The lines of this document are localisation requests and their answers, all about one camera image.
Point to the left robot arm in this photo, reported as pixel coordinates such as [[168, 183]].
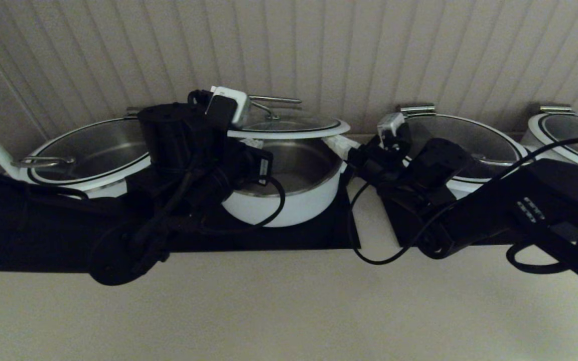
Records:
[[168, 135]]

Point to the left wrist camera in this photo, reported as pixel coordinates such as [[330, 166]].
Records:
[[229, 103]]

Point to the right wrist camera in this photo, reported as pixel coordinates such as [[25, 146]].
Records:
[[391, 125]]

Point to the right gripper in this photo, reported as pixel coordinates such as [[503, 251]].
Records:
[[377, 163]]

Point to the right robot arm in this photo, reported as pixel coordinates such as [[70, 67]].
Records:
[[545, 210]]

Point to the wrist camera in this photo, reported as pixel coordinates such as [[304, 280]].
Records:
[[229, 103], [391, 125]]

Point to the white cooking pot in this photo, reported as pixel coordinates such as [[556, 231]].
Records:
[[103, 189], [462, 188], [299, 205], [535, 138]]

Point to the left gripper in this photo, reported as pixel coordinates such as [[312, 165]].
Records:
[[246, 170]]

